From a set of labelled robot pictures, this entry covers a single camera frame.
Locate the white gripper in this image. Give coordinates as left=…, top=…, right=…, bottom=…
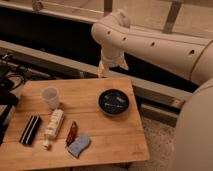
left=98, top=45, right=129, bottom=78

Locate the black ceramic bowl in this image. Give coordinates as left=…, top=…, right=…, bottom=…
left=98, top=89, right=129, bottom=116

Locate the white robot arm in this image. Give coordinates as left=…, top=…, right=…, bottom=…
left=91, top=10, right=213, bottom=171

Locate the wooden table board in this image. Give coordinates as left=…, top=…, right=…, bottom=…
left=0, top=78, right=149, bottom=171

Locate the translucent plastic cup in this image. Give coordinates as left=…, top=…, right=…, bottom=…
left=41, top=87, right=59, bottom=110

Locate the red brown small packet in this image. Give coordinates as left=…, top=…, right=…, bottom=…
left=66, top=122, right=78, bottom=146

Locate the white plastic bottle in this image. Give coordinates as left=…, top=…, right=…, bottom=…
left=43, top=109, right=64, bottom=150

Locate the blue sponge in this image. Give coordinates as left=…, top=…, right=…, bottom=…
left=68, top=134, right=91, bottom=158

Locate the black striped box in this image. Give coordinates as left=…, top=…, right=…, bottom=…
left=19, top=115, right=42, bottom=145

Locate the black equipment with cables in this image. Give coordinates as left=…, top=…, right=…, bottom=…
left=0, top=51, right=29, bottom=144

